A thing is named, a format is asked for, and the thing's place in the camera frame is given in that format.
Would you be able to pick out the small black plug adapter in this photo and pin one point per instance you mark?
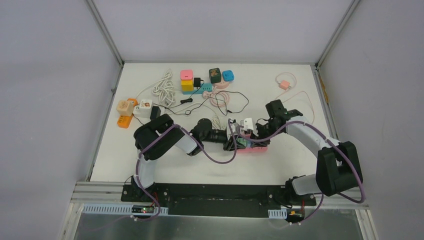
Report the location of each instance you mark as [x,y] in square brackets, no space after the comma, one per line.
[197,82]

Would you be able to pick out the orange power strip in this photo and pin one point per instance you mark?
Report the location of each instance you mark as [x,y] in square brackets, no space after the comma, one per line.
[124,121]

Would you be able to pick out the pink cube adapter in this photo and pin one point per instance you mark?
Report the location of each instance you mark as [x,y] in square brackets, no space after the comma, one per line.
[186,75]

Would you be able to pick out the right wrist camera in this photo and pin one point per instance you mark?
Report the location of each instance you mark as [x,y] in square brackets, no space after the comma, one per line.
[247,125]

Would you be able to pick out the dark green cube adapter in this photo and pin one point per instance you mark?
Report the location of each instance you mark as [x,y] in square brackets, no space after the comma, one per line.
[215,75]

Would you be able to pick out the green charger plug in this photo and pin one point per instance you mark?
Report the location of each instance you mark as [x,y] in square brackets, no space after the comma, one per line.
[241,143]

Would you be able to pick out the beige cube adapter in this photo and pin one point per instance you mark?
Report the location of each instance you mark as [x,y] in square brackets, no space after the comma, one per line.
[125,108]

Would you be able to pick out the white cube adapter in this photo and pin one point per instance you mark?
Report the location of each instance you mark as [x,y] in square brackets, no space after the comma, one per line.
[143,109]

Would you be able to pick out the black power adapter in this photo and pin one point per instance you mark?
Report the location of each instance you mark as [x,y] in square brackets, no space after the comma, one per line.
[155,112]

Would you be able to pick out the blue cube adapter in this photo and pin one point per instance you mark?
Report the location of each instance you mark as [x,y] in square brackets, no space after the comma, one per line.
[228,75]

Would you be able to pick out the yellow cube adapter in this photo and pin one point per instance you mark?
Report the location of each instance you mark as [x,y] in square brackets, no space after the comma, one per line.
[187,85]

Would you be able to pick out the pink round socket base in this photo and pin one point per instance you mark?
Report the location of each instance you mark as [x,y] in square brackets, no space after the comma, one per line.
[221,85]

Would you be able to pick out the pink triangular power strip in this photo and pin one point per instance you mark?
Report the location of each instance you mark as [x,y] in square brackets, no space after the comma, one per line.
[250,148]

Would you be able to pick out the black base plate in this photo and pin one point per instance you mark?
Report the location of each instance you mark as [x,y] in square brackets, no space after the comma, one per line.
[218,200]

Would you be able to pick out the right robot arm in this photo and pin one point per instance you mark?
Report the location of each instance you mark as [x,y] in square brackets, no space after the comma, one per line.
[338,170]

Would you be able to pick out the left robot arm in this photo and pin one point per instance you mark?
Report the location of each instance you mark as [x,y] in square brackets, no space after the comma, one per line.
[158,136]

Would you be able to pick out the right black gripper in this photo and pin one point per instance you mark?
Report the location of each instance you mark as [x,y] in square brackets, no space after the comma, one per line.
[260,143]

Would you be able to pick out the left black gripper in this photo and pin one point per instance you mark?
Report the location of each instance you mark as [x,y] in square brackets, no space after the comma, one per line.
[228,142]

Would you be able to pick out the teal power strip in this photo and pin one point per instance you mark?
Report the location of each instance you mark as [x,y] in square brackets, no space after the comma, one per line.
[205,87]

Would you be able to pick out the pink charger plug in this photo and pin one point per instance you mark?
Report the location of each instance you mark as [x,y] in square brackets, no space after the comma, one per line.
[285,85]

